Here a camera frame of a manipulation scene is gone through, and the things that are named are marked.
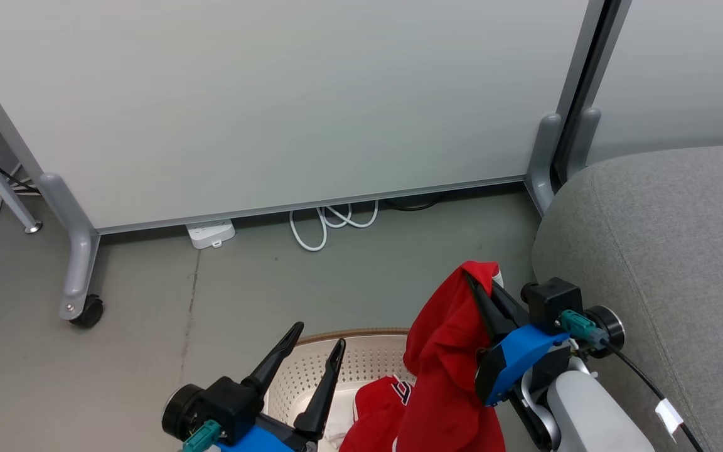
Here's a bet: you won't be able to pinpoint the white cable label tag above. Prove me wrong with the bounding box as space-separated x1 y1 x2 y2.
655 398 685 438

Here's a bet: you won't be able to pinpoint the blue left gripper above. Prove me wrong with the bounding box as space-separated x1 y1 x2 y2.
213 321 346 452

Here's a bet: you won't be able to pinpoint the white power strip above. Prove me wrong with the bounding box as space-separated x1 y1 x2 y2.
185 218 237 250

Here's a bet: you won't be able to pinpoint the black floor cable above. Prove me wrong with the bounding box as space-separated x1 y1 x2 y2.
385 193 449 212

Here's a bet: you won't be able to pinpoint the white perforated laundry basket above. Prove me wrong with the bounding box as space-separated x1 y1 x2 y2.
264 327 416 452

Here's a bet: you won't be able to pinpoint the white cloth in basket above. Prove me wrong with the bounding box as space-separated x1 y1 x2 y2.
326 419 355 450

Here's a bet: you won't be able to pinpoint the grey fabric sofa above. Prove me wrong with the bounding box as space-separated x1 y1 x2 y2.
532 144 723 452

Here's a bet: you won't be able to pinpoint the bundled black floor cables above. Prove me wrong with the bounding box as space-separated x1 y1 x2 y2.
0 164 40 205

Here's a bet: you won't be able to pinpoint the red jersey garment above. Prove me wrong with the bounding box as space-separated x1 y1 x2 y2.
339 261 507 452

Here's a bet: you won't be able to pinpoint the black caster wheel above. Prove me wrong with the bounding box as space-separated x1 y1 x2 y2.
71 294 104 329

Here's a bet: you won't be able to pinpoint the looped white power cable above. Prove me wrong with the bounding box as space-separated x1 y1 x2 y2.
289 200 380 252

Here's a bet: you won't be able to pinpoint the narrow white partition panel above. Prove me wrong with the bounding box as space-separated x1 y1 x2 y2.
565 0 723 184

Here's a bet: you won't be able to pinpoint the large white partition panel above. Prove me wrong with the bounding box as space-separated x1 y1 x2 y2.
0 0 608 322

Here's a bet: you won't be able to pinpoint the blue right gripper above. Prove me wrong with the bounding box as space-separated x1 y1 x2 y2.
464 271 573 407

